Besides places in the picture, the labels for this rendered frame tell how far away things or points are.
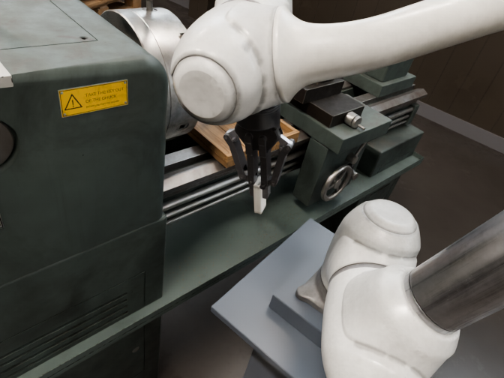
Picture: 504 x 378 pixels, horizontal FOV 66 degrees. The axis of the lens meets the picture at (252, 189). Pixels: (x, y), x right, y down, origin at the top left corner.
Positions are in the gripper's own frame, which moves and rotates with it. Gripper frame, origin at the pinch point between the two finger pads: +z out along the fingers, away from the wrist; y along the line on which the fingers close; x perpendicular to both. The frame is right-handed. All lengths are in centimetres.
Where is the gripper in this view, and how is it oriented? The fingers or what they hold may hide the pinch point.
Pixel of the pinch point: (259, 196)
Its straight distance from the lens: 76.0
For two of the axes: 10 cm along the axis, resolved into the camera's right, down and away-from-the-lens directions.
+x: 3.6, -5.9, 7.2
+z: 0.3, 7.8, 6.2
